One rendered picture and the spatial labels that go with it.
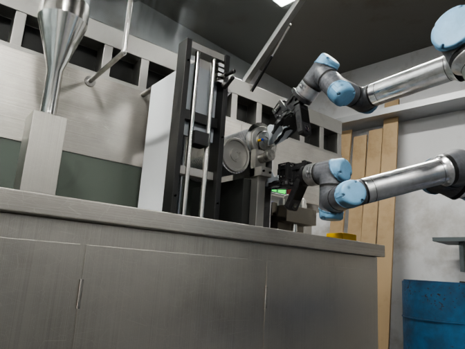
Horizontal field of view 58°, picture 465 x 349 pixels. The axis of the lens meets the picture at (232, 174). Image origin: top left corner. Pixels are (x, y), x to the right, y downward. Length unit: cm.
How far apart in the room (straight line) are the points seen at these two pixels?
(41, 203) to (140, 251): 23
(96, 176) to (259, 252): 69
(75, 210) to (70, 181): 67
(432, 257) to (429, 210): 41
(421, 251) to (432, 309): 87
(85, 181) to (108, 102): 31
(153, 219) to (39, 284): 25
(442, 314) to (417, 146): 164
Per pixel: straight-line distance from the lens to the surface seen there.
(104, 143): 159
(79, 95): 161
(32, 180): 123
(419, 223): 421
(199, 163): 154
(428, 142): 433
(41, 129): 126
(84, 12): 140
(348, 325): 143
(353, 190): 120
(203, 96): 131
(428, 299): 345
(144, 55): 178
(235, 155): 147
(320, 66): 144
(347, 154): 445
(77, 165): 155
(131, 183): 161
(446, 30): 118
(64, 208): 87
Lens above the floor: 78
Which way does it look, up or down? 13 degrees up
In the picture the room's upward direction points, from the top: 4 degrees clockwise
